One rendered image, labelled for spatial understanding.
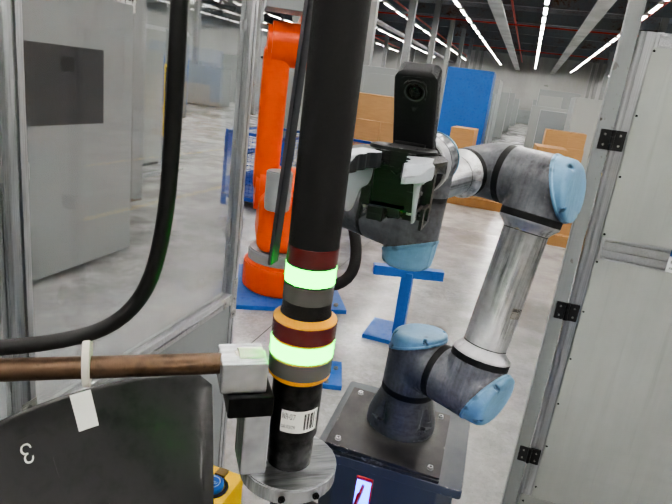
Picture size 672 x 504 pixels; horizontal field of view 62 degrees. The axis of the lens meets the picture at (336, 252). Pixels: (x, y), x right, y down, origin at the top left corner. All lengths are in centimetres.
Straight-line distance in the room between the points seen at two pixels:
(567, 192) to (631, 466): 164
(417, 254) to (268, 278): 367
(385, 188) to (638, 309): 176
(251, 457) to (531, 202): 79
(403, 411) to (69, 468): 83
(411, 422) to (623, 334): 122
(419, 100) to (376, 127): 780
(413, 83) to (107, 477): 46
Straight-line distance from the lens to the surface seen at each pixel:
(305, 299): 36
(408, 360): 119
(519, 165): 110
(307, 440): 41
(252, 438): 40
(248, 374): 38
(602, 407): 242
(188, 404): 56
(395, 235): 79
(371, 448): 123
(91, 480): 54
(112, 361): 38
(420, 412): 125
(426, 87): 60
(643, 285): 225
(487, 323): 112
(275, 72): 440
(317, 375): 38
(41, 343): 38
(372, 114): 845
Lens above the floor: 173
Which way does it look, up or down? 17 degrees down
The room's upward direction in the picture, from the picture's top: 7 degrees clockwise
